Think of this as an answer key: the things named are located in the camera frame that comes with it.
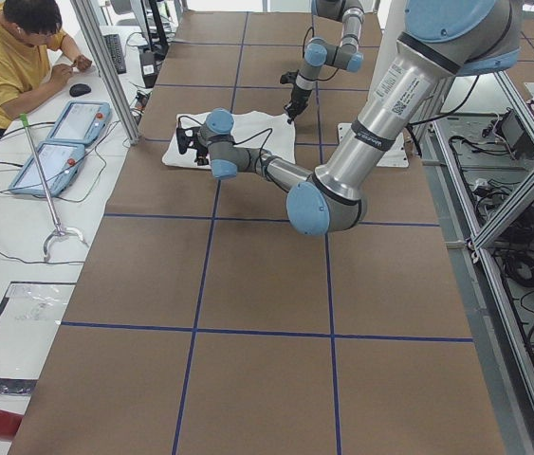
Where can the metal reacher grabber tool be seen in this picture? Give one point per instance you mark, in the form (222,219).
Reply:
(60,231)

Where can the person in yellow shirt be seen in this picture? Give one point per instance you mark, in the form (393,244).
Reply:
(37,57)

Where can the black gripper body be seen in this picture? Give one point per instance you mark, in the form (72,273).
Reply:
(298,94)
(201,154)

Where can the black computer mouse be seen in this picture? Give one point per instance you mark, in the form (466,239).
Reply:
(79,89)

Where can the clear plastic sheet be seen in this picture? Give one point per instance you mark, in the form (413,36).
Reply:
(30,316)

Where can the white printed long-sleeve shirt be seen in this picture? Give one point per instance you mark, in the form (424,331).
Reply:
(251,130)

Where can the lower blue teach pendant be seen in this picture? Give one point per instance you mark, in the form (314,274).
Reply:
(60,162)

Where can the aluminium frame post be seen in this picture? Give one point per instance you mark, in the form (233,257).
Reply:
(91,30)

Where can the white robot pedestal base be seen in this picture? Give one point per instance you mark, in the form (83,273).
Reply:
(372,133)

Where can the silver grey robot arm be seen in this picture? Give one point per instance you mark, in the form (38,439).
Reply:
(318,53)
(439,40)

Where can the blue teach pendant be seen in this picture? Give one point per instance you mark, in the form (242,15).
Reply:
(60,162)
(81,122)

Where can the black power adapter labelled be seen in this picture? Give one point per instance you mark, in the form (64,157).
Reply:
(148,68)

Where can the black keyboard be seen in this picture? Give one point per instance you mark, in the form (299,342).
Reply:
(115,51)

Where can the upper blue teach pendant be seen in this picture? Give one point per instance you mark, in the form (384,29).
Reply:
(81,122)

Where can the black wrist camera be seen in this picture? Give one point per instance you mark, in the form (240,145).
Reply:
(187,138)
(289,77)

